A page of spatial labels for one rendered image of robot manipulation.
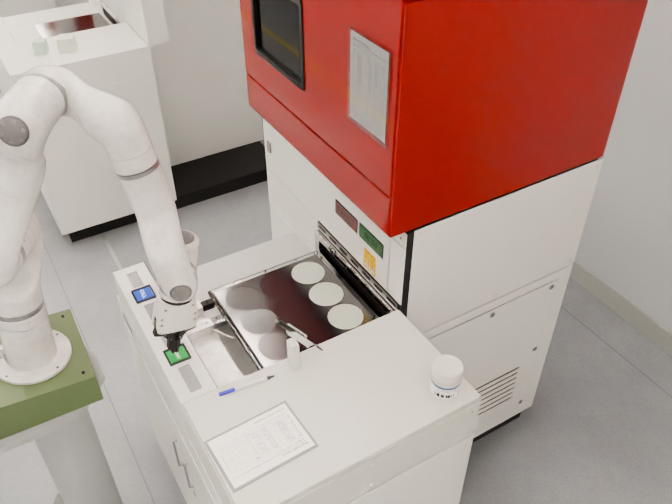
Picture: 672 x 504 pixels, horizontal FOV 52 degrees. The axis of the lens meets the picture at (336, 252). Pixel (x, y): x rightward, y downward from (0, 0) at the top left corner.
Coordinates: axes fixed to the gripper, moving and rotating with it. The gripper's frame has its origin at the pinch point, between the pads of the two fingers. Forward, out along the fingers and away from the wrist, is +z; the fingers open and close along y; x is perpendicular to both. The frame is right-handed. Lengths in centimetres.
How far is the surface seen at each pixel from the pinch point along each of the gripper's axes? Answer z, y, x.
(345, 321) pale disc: 0.8, -47.5, 6.3
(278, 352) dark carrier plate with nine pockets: 5.4, -26.7, 7.0
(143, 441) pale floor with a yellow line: 100, -13, -54
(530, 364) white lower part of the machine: 37, -130, 15
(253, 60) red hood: -50, -43, -58
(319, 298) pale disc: 1.1, -45.9, -5.5
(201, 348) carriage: 10.7, -10.8, -6.6
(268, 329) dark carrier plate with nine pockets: 5.0, -28.1, -2.0
